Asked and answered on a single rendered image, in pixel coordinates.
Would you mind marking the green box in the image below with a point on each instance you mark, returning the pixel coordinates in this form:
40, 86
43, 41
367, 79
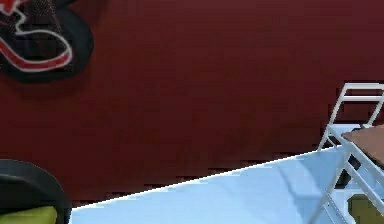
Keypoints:
363, 211

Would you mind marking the white chair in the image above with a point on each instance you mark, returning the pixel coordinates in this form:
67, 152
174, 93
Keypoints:
343, 110

